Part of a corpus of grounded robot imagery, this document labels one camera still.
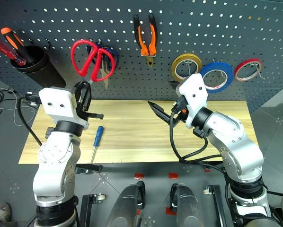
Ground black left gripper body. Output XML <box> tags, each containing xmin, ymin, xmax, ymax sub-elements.
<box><xmin>74</xmin><ymin>82</ymin><xmax>93</xmax><ymax>119</ymax></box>

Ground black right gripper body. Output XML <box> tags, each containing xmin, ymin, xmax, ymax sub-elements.
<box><xmin>170</xmin><ymin>103</ymin><xmax>189</xmax><ymax>125</ymax></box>

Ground yellow tape roll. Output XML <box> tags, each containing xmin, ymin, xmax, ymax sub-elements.
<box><xmin>171</xmin><ymin>53</ymin><xmax>203</xmax><ymax>82</ymax></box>

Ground dark grey perforated pegboard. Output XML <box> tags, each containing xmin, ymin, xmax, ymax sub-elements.
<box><xmin>0</xmin><ymin>0</ymin><xmax>283</xmax><ymax>114</ymax></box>

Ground blue tape roll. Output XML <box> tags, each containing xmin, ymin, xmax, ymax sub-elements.
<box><xmin>200</xmin><ymin>62</ymin><xmax>235</xmax><ymax>94</ymax></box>

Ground red tape roll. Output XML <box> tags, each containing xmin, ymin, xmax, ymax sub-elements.
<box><xmin>234</xmin><ymin>58</ymin><xmax>263</xmax><ymax>82</ymax></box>

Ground black cup holder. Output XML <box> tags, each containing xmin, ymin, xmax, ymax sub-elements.
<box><xmin>9</xmin><ymin>45</ymin><xmax>67</xmax><ymax>88</ymax></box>

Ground orange black pliers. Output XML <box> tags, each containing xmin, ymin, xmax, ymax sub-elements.
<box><xmin>133</xmin><ymin>13</ymin><xmax>159</xmax><ymax>69</ymax></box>

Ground dark rounded robot foot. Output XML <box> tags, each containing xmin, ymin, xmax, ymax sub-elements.
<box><xmin>169</xmin><ymin>183</ymin><xmax>201</xmax><ymax>227</ymax></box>
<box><xmin>106</xmin><ymin>180</ymin><xmax>146</xmax><ymax>227</ymax></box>

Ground grey brown shoe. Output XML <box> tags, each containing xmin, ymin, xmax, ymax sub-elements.
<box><xmin>0</xmin><ymin>201</ymin><xmax>12</xmax><ymax>224</ymax></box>

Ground blue handled screwdriver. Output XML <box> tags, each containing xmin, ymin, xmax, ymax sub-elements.
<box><xmin>90</xmin><ymin>125</ymin><xmax>105</xmax><ymax>165</ymax></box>

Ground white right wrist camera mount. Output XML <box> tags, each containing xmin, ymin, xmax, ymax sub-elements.
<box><xmin>178</xmin><ymin>73</ymin><xmax>209</xmax><ymax>130</ymax></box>

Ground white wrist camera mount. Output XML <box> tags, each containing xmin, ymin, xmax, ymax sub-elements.
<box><xmin>38</xmin><ymin>87</ymin><xmax>90</xmax><ymax>130</ymax></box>
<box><xmin>178</xmin><ymin>73</ymin><xmax>209</xmax><ymax>130</ymax></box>

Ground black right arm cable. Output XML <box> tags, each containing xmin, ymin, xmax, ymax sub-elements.
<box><xmin>168</xmin><ymin>95</ymin><xmax>228</xmax><ymax>166</ymax></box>

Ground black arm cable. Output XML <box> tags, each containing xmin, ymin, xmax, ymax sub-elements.
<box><xmin>168</xmin><ymin>95</ymin><xmax>228</xmax><ymax>166</ymax></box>
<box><xmin>16</xmin><ymin>92</ymin><xmax>44</xmax><ymax>146</ymax></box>

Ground red handled scissors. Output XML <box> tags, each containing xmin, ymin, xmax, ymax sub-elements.
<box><xmin>71</xmin><ymin>39</ymin><xmax>117</xmax><ymax>84</ymax></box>

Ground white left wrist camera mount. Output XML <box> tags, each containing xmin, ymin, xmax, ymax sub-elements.
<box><xmin>38</xmin><ymin>87</ymin><xmax>90</xmax><ymax>130</ymax></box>

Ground blue handled scissors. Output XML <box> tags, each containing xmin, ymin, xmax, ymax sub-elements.
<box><xmin>86</xmin><ymin>44</ymin><xmax>121</xmax><ymax>90</ymax></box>

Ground black table clamp bracket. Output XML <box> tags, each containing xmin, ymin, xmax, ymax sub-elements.
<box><xmin>75</xmin><ymin>164</ymin><xmax>103</xmax><ymax>175</ymax></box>

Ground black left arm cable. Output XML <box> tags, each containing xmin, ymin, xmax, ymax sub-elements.
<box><xmin>16</xmin><ymin>92</ymin><xmax>44</xmax><ymax>146</ymax></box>

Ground thin white cable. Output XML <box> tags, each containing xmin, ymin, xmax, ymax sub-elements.
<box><xmin>0</xmin><ymin>86</ymin><xmax>38</xmax><ymax>126</ymax></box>

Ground orange black handled screwdriver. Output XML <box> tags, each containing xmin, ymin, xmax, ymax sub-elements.
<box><xmin>0</xmin><ymin>27</ymin><xmax>37</xmax><ymax>66</ymax></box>

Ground red transparent handled screwdriver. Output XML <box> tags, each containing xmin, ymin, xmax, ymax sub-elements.
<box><xmin>0</xmin><ymin>33</ymin><xmax>27</xmax><ymax>67</ymax></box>

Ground black wheeled frame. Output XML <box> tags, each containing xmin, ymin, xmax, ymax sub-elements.
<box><xmin>203</xmin><ymin>184</ymin><xmax>228</xmax><ymax>227</ymax></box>
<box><xmin>79</xmin><ymin>193</ymin><xmax>107</xmax><ymax>227</ymax></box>

